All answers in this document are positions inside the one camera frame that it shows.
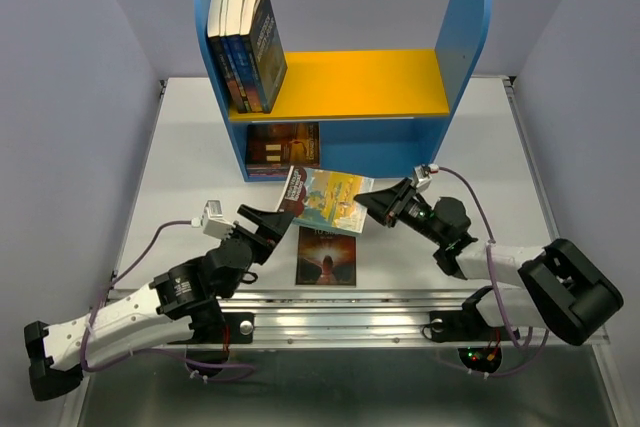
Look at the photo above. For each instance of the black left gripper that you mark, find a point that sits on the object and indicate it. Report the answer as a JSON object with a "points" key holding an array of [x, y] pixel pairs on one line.
{"points": [[272, 227]]}

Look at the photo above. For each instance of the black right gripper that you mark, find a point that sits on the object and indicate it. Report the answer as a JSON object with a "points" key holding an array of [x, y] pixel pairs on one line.
{"points": [[385, 205]]}

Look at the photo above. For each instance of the Huckleberry Finn paperback book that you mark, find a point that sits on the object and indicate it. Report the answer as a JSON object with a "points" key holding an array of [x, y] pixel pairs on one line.
{"points": [[325, 200]]}

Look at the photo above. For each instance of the Three Days to See book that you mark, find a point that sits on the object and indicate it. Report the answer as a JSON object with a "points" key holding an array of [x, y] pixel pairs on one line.
{"points": [[325, 259]]}

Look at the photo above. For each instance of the dark orange cover book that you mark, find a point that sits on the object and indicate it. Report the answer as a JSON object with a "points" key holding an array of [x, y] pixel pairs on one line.
{"points": [[283, 144]]}

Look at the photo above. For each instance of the Nineteen Eighty-Four book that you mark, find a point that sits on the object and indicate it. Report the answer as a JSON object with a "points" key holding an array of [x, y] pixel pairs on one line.
{"points": [[268, 54]]}

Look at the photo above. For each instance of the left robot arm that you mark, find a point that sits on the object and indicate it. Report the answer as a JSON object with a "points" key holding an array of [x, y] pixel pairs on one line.
{"points": [[181, 305]]}

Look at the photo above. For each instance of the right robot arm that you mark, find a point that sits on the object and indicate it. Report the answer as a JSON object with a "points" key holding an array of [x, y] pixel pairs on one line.
{"points": [[553, 287]]}

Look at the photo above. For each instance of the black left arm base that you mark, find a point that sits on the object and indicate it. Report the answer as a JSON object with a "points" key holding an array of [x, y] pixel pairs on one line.
{"points": [[209, 348]]}

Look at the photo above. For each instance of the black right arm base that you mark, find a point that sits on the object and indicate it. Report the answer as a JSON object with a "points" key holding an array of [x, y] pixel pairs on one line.
{"points": [[463, 325]]}

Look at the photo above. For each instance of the pink spine Roald Dahl book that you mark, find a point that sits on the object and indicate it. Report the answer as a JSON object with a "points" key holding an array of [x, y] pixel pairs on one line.
{"points": [[273, 172]]}

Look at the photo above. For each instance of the blue and yellow bookshelf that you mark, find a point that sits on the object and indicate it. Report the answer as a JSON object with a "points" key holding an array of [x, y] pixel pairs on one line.
{"points": [[380, 112]]}

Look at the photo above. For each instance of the upright book on shelf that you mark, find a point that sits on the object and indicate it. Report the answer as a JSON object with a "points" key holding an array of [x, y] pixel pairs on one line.
{"points": [[231, 16], [219, 54]]}

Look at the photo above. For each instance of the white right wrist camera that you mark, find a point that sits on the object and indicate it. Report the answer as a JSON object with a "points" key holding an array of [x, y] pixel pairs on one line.
{"points": [[422, 176]]}

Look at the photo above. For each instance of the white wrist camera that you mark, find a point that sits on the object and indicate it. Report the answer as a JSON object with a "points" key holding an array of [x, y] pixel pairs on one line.
{"points": [[422, 176], [212, 222]]}

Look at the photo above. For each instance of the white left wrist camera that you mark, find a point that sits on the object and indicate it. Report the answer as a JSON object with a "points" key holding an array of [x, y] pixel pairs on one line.
{"points": [[212, 222]]}

